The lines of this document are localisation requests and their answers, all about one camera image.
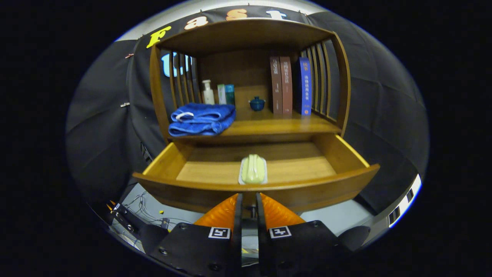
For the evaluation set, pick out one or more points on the black backdrop cloth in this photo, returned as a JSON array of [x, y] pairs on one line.
[[384, 115]]

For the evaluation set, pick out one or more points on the yellow and black floor tape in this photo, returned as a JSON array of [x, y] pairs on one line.
[[250, 251]]

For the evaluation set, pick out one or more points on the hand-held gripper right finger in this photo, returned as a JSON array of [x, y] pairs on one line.
[[296, 246]]

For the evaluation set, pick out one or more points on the blue folded towel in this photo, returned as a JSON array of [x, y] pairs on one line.
[[203, 119]]

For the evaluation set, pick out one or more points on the white pump bottle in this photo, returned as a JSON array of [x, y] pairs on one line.
[[208, 95]]

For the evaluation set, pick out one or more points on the wooden cabinet with slatted shelf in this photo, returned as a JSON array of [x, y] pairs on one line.
[[246, 34]]

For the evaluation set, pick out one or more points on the white slotted panel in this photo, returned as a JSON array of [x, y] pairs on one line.
[[403, 204]]

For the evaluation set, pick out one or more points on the wooden drawer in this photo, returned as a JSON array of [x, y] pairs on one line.
[[307, 190]]

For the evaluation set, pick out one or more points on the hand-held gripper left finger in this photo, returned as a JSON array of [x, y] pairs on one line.
[[200, 246]]

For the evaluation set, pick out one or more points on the small blue lidded pot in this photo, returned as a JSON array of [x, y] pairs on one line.
[[256, 104]]

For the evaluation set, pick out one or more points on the blue book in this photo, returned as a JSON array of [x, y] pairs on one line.
[[306, 86]]

